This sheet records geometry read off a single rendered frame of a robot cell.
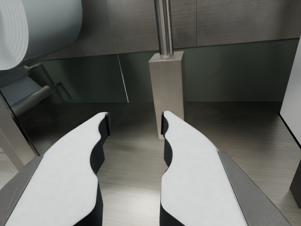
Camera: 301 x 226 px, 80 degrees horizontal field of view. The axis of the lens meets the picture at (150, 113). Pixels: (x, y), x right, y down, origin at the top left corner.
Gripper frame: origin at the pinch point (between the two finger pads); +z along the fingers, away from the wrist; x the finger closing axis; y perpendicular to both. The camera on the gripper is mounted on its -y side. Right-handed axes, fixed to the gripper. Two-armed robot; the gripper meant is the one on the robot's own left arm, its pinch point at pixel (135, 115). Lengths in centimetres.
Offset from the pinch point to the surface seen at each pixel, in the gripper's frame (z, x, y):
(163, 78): 37.7, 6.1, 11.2
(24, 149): 18.0, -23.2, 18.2
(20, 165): 16.5, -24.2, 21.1
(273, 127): 37, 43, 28
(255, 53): 56, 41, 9
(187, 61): 62, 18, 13
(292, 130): 34, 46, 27
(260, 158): 25, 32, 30
